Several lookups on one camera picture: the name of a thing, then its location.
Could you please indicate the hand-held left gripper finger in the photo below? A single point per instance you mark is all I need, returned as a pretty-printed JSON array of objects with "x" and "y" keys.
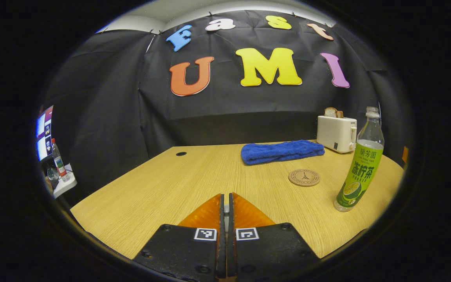
[
  {"x": 222, "y": 243},
  {"x": 230, "y": 243}
]

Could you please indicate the white side table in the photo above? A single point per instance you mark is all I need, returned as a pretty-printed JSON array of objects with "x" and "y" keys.
[{"x": 65, "y": 186}]

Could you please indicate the black desk grommet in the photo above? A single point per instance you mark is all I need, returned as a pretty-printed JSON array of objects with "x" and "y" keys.
[{"x": 181, "y": 154}]

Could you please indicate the blue towel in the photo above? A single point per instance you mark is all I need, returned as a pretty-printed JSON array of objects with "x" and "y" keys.
[{"x": 280, "y": 152}]

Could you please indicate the bread slice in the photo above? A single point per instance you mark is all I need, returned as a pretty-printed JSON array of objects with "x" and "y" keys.
[{"x": 332, "y": 112}]

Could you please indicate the red cap plastic bottle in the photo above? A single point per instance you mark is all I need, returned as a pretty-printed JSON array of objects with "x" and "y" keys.
[{"x": 59, "y": 162}]

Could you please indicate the green label water bottle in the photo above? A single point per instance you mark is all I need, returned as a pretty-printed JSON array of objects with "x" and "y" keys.
[{"x": 360, "y": 172}]

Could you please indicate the black backdrop cloth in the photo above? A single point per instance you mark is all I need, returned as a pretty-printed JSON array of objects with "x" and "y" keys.
[{"x": 112, "y": 98}]

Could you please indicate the white toaster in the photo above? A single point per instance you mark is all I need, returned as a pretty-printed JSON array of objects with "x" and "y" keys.
[{"x": 335, "y": 133}]

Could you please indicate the round brown coaster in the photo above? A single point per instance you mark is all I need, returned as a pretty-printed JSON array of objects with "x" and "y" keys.
[{"x": 304, "y": 177}]

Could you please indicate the computer monitor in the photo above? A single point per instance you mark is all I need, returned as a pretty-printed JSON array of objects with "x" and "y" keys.
[{"x": 44, "y": 133}]

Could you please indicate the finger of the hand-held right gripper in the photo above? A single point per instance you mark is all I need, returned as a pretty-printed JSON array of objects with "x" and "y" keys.
[{"x": 405, "y": 154}]

